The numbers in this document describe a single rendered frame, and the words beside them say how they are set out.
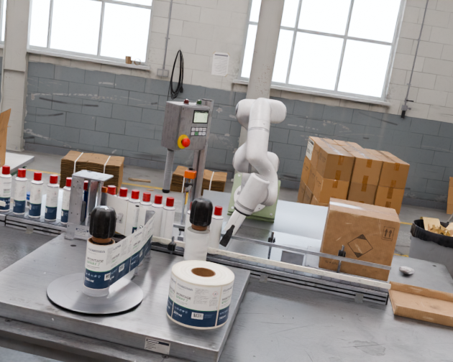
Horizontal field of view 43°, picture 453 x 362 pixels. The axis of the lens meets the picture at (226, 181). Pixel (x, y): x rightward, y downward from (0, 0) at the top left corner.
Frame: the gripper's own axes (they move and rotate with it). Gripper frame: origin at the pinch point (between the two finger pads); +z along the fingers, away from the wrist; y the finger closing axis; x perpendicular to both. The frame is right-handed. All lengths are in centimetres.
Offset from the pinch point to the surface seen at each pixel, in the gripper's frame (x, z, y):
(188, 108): -40, -41, -2
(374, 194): 102, 5, -347
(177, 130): -39, -31, 1
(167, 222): -24.7, 4.6, 2.9
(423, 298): 84, -19, -10
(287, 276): 29.4, -2.1, 4.9
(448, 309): 92, -22, -3
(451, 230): 147, -18, -233
